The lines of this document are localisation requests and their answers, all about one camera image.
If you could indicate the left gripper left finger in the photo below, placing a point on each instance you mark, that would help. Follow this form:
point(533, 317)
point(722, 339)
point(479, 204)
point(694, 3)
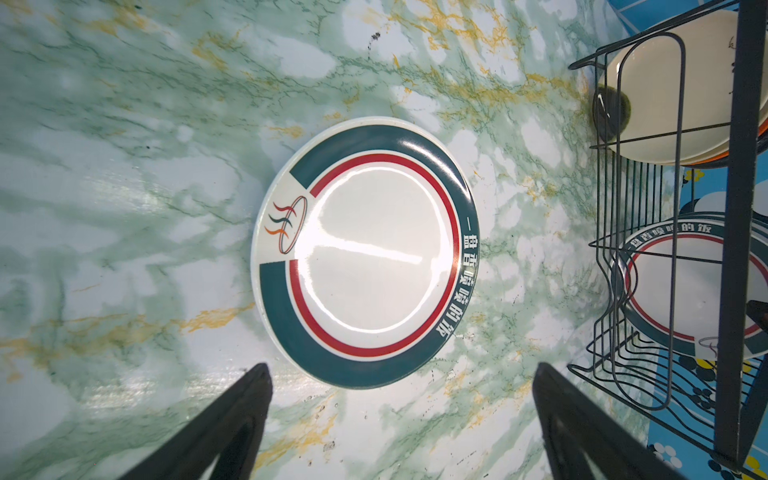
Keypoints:
point(225, 436)

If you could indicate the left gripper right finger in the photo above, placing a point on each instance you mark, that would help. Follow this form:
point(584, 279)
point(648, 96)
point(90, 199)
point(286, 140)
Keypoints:
point(577, 433)

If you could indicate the black wire dish rack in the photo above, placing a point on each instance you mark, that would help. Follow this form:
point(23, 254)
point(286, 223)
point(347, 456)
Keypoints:
point(707, 420)

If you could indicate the green red rim plate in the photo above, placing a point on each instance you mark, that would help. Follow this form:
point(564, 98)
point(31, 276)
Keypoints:
point(670, 274)
point(365, 252)

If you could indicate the cream plate with flower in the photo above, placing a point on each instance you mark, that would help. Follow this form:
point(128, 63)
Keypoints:
point(668, 99)

